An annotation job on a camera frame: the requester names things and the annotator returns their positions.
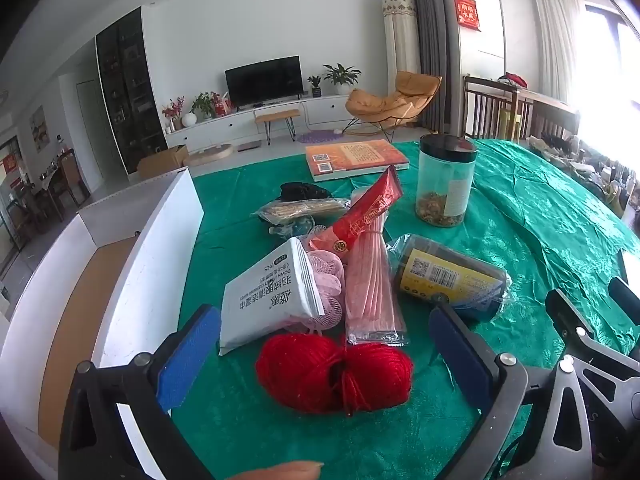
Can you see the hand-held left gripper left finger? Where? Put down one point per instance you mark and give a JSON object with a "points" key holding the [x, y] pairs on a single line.
{"points": [[187, 355]]}

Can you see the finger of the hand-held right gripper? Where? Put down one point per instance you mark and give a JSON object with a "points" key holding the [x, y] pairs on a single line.
{"points": [[625, 292], [570, 315]]}

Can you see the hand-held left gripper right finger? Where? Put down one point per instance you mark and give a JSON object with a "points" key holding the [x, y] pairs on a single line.
{"points": [[460, 355]]}

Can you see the white wet wipes packet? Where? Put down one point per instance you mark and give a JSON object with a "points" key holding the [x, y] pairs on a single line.
{"points": [[270, 300]]}

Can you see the white cardboard box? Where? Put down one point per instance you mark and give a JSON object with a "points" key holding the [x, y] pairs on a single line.
{"points": [[150, 260]]}

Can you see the red yarn ball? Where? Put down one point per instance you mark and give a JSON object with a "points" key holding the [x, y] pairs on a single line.
{"points": [[300, 375]]}

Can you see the person's left hand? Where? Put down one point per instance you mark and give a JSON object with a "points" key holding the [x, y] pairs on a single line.
{"points": [[285, 472]]}

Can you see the dark wrapped can yellow label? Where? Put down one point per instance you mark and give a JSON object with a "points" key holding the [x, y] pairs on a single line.
{"points": [[450, 272]]}

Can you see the green tablecloth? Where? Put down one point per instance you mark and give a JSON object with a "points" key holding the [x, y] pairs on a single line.
{"points": [[525, 220]]}

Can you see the pink stick packet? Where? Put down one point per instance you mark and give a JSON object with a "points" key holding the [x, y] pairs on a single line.
{"points": [[367, 285]]}

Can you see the row of small ornaments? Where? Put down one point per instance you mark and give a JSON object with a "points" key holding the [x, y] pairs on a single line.
{"points": [[590, 165]]}

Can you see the pink mesh sponge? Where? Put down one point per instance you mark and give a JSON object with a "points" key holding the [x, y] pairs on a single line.
{"points": [[330, 305]]}

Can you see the teal patterned pouch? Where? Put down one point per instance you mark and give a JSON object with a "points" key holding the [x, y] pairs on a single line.
{"points": [[300, 227]]}

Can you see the red foil packet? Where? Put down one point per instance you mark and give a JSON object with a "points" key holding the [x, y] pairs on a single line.
{"points": [[365, 210]]}

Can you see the clear jar black lid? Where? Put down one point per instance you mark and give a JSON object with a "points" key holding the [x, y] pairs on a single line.
{"points": [[440, 180]]}

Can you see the bag of wooden sticks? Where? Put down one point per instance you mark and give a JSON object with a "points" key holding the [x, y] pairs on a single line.
{"points": [[300, 208]]}

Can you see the brown cardboard box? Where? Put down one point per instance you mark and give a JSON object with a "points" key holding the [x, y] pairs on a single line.
{"points": [[162, 160]]}

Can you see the black cloth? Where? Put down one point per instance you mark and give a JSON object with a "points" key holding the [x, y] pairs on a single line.
{"points": [[302, 192]]}

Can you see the beige pet bed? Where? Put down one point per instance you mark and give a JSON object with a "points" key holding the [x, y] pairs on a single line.
{"points": [[212, 155]]}

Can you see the brown dining chair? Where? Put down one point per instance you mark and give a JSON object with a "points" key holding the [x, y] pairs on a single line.
{"points": [[72, 175]]}

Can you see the grey floor scale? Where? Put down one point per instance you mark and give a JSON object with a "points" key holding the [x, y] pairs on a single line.
{"points": [[249, 146]]}

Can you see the orange book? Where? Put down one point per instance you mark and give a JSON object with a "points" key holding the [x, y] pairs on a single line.
{"points": [[355, 155]]}

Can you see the white television cabinet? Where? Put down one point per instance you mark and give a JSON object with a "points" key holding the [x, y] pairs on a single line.
{"points": [[225, 127]]}

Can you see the red flowers in white vase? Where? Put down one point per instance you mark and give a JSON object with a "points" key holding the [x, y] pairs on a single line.
{"points": [[187, 119]]}

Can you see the red cloth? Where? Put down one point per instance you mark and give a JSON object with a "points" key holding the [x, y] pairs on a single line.
{"points": [[516, 80]]}

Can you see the bushy green potted plant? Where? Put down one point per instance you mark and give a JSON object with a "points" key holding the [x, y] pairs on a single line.
{"points": [[202, 105]]}

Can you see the red gift bag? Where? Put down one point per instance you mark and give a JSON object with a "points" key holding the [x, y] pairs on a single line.
{"points": [[222, 106]]}

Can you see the purple floor mat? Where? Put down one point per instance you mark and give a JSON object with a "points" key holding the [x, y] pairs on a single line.
{"points": [[317, 136]]}

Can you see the wooden bench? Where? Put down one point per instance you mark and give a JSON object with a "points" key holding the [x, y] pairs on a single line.
{"points": [[277, 114]]}

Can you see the orange lounge chair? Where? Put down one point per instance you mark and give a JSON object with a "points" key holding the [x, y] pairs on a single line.
{"points": [[380, 102]]}

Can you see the white curtain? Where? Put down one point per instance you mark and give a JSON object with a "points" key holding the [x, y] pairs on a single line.
{"points": [[555, 35]]}

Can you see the dark display cabinet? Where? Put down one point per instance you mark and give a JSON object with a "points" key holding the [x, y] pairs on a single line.
{"points": [[125, 90]]}

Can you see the black television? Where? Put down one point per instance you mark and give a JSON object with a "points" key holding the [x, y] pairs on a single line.
{"points": [[262, 82]]}

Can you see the small potted plant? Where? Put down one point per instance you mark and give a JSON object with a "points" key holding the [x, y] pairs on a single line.
{"points": [[315, 87]]}

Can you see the large potted plant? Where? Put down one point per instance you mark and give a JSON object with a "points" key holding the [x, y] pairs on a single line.
{"points": [[342, 77]]}

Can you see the covered standing air conditioner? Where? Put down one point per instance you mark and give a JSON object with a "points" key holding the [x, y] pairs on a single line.
{"points": [[400, 50]]}

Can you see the grey curtain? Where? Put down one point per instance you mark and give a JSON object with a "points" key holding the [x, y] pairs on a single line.
{"points": [[430, 20]]}

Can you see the framed wall picture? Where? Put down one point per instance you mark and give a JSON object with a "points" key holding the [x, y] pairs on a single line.
{"points": [[39, 130]]}

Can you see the red wall hanging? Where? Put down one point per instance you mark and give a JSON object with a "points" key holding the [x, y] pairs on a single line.
{"points": [[466, 12]]}

